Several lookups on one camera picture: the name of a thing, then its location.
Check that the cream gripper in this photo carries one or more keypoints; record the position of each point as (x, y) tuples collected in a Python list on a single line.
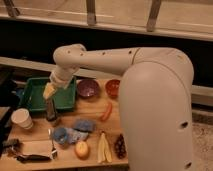
[(49, 91)]

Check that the dark felt eraser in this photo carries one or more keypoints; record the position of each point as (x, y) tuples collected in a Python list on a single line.
[(51, 113)]

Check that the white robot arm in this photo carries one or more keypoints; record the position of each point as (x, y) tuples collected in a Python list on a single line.
[(154, 100)]

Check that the purple bowl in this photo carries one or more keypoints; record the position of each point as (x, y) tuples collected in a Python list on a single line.
[(88, 88)]

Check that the red bowl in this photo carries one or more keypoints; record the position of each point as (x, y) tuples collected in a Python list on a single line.
[(112, 87)]

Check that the green plastic tray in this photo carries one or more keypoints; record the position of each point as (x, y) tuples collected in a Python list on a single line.
[(32, 97)]

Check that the small metal can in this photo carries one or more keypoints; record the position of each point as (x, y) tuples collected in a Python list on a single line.
[(54, 121)]

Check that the white paper cup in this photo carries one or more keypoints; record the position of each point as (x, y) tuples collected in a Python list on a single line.
[(22, 118)]

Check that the small blue cup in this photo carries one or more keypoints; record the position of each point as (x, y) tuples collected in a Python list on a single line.
[(60, 135)]

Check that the blue sponge cloth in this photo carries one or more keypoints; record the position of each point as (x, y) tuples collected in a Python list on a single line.
[(84, 125)]

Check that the blue patterned packet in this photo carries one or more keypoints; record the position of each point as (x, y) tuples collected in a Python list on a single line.
[(75, 135)]

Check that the metal spatula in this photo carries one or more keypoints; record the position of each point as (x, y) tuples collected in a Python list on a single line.
[(54, 150)]

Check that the orange toy carrot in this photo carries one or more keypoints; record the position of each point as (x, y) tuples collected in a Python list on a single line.
[(105, 116)]

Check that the yellow toy apple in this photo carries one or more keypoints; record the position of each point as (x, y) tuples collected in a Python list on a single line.
[(81, 149)]

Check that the yellow toy banana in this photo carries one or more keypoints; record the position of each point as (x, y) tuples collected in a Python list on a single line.
[(104, 153)]

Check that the dark toy grapes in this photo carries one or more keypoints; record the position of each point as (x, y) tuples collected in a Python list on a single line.
[(119, 147)]

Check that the dark handled tool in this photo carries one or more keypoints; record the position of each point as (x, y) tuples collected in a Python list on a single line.
[(27, 158)]

